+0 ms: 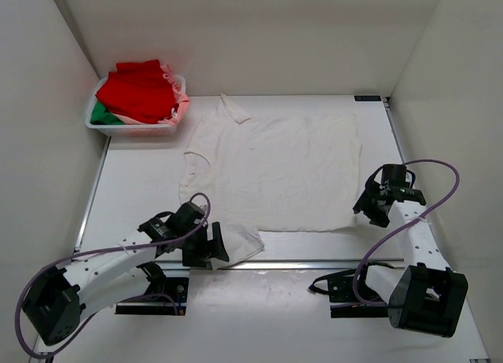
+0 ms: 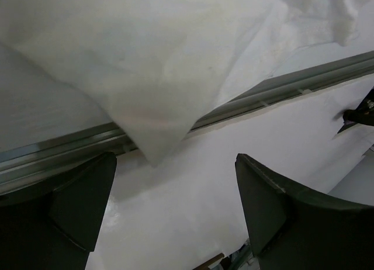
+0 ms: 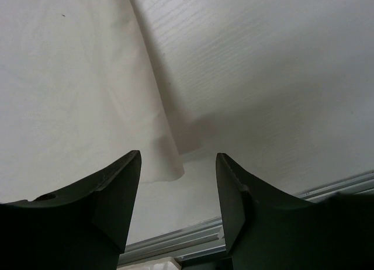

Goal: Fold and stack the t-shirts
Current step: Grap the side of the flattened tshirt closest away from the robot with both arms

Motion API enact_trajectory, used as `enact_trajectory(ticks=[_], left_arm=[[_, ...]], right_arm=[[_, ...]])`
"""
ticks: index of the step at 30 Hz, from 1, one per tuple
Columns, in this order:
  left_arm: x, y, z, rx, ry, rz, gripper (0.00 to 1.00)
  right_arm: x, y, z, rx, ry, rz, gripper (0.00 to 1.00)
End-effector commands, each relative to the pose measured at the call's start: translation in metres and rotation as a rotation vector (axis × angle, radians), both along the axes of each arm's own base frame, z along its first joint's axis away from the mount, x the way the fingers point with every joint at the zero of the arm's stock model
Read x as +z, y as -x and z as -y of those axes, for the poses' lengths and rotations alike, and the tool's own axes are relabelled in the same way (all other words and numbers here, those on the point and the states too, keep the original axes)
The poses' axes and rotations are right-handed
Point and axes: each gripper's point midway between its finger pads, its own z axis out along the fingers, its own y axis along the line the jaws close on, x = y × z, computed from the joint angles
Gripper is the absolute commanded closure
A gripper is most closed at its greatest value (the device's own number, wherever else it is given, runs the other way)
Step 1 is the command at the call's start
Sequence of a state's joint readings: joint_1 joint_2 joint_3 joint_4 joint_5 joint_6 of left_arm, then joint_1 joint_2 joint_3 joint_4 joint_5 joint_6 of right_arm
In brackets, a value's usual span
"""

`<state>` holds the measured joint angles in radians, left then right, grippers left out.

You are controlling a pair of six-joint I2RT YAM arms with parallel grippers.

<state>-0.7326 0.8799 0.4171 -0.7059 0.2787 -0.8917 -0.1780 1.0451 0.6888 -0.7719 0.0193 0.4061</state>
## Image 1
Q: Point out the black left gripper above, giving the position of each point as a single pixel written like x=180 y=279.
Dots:
x=215 y=247

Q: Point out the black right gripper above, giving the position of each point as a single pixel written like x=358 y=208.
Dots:
x=364 y=206

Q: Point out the white t shirt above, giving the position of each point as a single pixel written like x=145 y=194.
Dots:
x=275 y=174

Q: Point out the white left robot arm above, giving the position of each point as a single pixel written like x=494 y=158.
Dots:
x=63 y=297

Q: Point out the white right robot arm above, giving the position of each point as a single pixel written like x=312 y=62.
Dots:
x=428 y=295

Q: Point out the pink t shirt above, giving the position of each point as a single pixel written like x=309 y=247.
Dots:
x=180 y=96

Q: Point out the white plastic laundry basket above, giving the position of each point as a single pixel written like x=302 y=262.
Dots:
x=128 y=130

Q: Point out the green t shirt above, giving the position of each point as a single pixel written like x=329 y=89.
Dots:
x=101 y=116

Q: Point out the red t shirt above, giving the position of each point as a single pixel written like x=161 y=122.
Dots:
x=140 y=91

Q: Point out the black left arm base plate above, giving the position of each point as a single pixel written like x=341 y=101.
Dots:
x=167 y=298

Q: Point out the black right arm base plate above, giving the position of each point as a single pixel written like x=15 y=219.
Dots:
x=343 y=303

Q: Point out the aluminium table rail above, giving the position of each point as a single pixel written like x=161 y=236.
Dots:
x=138 y=179

